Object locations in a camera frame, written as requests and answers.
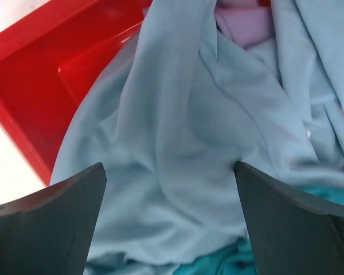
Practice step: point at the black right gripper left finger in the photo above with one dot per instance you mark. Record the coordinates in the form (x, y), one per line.
(50, 231)

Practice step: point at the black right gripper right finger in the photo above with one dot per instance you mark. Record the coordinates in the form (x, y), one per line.
(290, 230)

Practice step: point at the light blue t shirt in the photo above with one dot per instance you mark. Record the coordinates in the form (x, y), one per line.
(180, 104)

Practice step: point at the teal t shirt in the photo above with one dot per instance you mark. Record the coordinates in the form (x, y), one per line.
(238, 258)

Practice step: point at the red plastic bin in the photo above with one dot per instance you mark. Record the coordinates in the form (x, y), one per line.
(48, 62)

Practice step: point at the lilac t shirt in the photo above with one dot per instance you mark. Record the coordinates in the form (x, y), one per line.
(246, 23)

